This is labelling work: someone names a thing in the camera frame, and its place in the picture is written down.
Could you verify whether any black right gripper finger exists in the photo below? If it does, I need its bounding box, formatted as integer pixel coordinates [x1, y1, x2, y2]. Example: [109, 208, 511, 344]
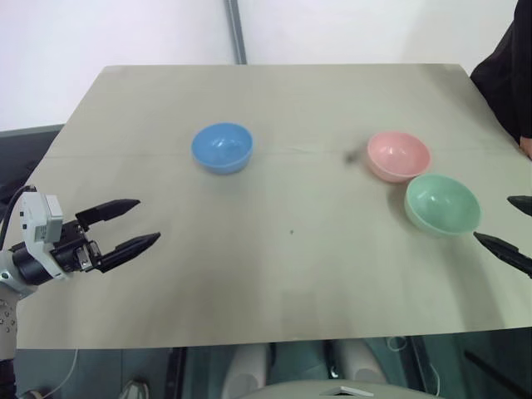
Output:
[506, 194, 532, 217]
[473, 231, 532, 281]

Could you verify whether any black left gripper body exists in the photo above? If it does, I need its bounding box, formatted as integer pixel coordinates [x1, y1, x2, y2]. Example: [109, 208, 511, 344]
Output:
[49, 219, 103, 274]

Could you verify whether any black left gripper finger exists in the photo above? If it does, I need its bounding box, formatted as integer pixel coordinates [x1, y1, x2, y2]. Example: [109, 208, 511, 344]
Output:
[98, 232, 162, 274]
[75, 199, 141, 232]

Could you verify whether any green plastic bowl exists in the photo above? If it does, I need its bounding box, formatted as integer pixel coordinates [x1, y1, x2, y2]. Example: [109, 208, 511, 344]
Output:
[403, 173, 484, 240]

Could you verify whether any dark grey cabinet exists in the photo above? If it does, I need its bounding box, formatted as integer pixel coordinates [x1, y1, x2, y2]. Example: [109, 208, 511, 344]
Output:
[0, 123, 66, 201]

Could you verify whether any blue plastic bowl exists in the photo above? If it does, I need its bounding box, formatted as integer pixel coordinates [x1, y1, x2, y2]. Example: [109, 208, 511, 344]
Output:
[190, 121, 254, 176]

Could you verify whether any person in dark clothing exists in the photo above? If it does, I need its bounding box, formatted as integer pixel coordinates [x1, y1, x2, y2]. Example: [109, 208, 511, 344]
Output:
[469, 0, 532, 146]

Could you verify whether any pink plastic bowl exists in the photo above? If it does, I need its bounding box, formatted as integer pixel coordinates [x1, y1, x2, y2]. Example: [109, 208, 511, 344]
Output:
[366, 131, 432, 185]

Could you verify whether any white rounded robot leg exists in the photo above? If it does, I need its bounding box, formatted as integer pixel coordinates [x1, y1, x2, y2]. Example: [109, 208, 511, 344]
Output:
[337, 340, 384, 380]
[221, 342, 272, 399]

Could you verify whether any grey rounded robot torso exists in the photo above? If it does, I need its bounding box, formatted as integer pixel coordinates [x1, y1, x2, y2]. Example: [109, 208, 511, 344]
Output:
[248, 375, 417, 399]

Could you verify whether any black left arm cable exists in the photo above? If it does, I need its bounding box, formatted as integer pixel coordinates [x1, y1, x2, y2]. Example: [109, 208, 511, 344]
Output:
[0, 185, 38, 251]

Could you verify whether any thin white floor cable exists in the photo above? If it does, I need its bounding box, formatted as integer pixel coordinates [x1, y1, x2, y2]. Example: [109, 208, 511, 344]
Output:
[36, 347, 81, 398]
[385, 335, 442, 396]

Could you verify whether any grey vertical wall rail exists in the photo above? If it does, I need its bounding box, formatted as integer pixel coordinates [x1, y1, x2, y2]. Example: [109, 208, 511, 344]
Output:
[224, 0, 249, 66]

